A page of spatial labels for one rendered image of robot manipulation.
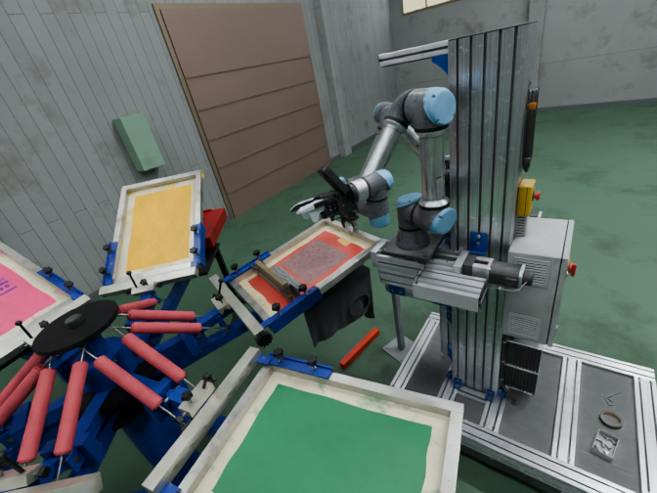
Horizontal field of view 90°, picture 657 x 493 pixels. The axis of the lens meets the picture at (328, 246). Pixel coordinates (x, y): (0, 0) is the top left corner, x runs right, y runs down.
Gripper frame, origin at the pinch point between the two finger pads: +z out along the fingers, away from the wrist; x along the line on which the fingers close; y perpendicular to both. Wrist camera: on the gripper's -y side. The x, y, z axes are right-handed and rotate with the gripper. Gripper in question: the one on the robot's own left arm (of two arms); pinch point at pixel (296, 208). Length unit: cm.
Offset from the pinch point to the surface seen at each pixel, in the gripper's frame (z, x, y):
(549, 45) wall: -865, 415, -28
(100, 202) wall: 102, 413, 4
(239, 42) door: -174, 508, -164
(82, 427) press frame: 93, 44, 60
